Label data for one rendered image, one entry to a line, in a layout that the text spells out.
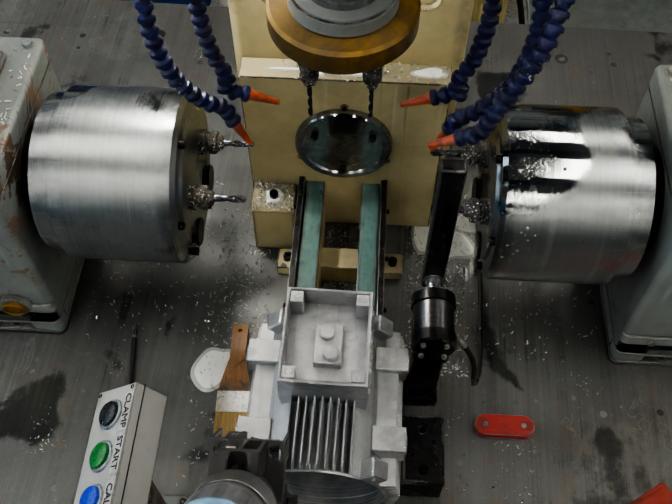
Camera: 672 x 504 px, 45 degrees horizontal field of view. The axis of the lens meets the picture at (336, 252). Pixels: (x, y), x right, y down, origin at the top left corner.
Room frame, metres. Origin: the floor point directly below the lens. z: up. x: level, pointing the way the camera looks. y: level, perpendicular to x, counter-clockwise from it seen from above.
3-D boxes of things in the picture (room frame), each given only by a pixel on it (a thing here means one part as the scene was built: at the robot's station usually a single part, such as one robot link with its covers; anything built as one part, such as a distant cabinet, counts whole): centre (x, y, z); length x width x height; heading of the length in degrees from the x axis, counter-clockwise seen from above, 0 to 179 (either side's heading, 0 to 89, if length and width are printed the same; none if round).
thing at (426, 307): (0.68, -0.18, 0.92); 0.45 x 0.13 x 0.24; 177
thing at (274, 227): (0.79, 0.10, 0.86); 0.07 x 0.06 x 0.12; 87
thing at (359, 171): (0.81, -0.01, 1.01); 0.15 x 0.02 x 0.15; 87
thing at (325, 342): (0.42, 0.01, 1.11); 0.12 x 0.11 x 0.07; 176
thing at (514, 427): (0.44, -0.25, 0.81); 0.09 x 0.03 x 0.02; 87
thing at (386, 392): (0.38, 0.01, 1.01); 0.20 x 0.19 x 0.19; 176
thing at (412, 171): (0.87, -0.02, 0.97); 0.30 x 0.11 x 0.34; 87
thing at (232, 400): (0.51, 0.16, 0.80); 0.21 x 0.05 x 0.01; 178
